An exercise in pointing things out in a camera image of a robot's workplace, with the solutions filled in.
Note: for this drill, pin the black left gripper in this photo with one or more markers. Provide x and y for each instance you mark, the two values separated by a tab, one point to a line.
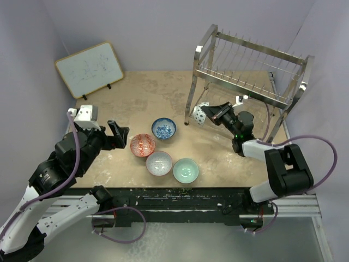
119	138

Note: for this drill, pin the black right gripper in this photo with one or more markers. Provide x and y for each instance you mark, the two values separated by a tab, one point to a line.
214	112

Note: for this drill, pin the dark blue patterned bowl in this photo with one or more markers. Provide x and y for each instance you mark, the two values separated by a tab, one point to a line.
198	115

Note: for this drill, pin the grey hexagon red-rim bowl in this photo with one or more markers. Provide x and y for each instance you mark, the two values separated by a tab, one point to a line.
159	163

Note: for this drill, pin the mint green bowl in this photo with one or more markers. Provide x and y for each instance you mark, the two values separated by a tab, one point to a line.
186	171

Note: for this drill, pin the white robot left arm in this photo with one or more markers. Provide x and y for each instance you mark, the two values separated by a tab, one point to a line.
25	233

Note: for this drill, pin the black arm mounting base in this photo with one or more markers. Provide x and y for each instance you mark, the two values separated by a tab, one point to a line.
225	205

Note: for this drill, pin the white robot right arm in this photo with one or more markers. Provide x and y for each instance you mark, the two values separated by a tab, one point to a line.
287	169

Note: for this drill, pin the steel dish rack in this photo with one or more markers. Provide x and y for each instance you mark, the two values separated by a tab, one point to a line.
239	66

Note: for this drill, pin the orange patterned bowl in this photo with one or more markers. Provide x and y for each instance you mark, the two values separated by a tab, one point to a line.
142	145

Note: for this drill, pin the blue floral rim bowl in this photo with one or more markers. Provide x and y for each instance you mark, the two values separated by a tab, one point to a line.
163	128

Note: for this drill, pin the yellow framed whiteboard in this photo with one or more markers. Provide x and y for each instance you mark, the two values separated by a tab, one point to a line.
89	70

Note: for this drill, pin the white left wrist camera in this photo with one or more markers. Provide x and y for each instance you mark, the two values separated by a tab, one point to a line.
85	117

